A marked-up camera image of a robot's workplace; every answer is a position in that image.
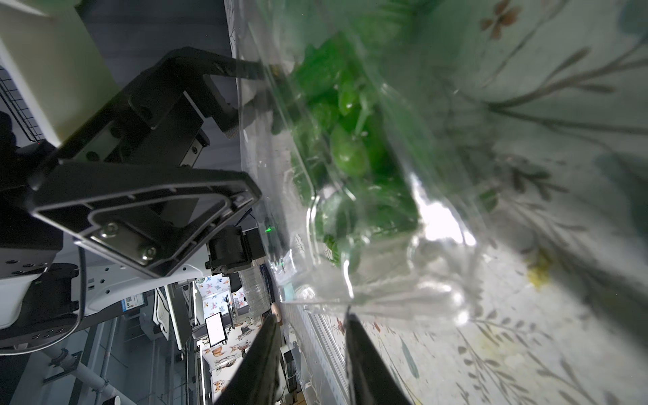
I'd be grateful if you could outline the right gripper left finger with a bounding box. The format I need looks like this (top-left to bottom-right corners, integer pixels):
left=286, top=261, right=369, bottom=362
left=214, top=314, right=281, bottom=405

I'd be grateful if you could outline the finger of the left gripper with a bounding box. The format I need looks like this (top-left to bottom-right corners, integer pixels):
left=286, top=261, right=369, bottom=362
left=166, top=46, right=285, bottom=123
left=25, top=161, right=262, bottom=278

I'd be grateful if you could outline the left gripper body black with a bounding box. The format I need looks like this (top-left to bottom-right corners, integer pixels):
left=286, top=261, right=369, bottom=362
left=0, top=45, right=239, bottom=269

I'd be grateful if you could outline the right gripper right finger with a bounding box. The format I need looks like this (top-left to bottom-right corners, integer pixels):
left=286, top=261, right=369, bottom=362
left=344, top=312, right=409, bottom=405

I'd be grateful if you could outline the clear pepper container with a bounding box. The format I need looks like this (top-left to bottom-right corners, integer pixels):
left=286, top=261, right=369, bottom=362
left=234, top=1, right=497, bottom=325

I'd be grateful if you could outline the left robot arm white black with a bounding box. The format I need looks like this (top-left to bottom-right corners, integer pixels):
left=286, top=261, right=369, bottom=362
left=1, top=1, right=267, bottom=356

